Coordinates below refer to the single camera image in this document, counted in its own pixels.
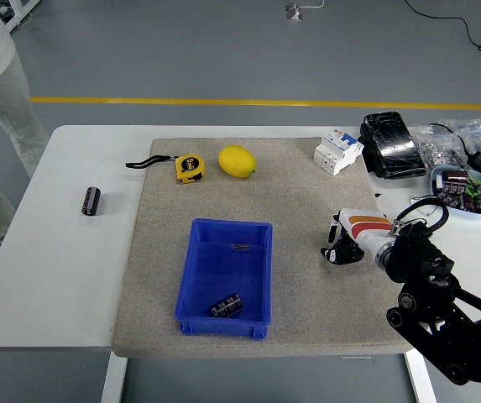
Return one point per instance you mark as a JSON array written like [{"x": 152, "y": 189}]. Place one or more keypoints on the dark brown cylindrical battery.
[{"x": 349, "y": 252}]

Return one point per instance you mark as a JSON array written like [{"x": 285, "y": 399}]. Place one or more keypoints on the white table leg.
[
  {"x": 418, "y": 384},
  {"x": 114, "y": 378}
]

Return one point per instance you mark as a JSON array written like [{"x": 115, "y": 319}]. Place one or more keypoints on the clear bag of nuts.
[{"x": 433, "y": 151}]

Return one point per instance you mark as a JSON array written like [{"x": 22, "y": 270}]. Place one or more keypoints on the green terminal plugs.
[{"x": 475, "y": 186}]

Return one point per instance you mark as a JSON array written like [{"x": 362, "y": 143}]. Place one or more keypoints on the white desk frame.
[{"x": 17, "y": 10}]

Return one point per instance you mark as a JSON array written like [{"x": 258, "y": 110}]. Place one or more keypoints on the dark cylindrical battery white print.
[{"x": 226, "y": 305}]

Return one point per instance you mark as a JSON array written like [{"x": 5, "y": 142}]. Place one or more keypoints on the yellow floor tape line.
[{"x": 265, "y": 101}]

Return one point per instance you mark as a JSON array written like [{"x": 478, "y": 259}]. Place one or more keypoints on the yellow tape measure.
[{"x": 189, "y": 168}]

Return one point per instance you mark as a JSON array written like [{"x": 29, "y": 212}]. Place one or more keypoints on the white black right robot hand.
[{"x": 368, "y": 231}]

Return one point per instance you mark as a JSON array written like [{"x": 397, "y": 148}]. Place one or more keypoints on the blue plastic box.
[{"x": 223, "y": 268}]

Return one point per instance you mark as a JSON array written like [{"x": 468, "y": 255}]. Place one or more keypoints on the clear plastic bag of parts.
[{"x": 479, "y": 134}]

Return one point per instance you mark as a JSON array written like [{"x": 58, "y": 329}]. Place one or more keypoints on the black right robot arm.
[{"x": 416, "y": 260}]

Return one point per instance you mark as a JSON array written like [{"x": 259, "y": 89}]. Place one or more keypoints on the black wrapped pack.
[{"x": 391, "y": 144}]

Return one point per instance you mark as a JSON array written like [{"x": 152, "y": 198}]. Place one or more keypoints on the grey-brown mat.
[{"x": 286, "y": 201}]

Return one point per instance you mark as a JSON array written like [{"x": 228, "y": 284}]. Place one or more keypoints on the dark cylindrical battery grey stripe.
[{"x": 91, "y": 201}]

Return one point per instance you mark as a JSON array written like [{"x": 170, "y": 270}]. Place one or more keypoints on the large brown capacitor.
[{"x": 455, "y": 175}]

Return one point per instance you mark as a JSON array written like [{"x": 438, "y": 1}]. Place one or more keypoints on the yellow lemon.
[{"x": 236, "y": 161}]

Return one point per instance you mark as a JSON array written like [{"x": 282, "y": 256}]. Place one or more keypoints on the white circuit breaker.
[{"x": 334, "y": 153}]

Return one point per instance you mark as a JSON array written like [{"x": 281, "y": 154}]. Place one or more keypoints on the brown capacitor white print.
[{"x": 451, "y": 191}]

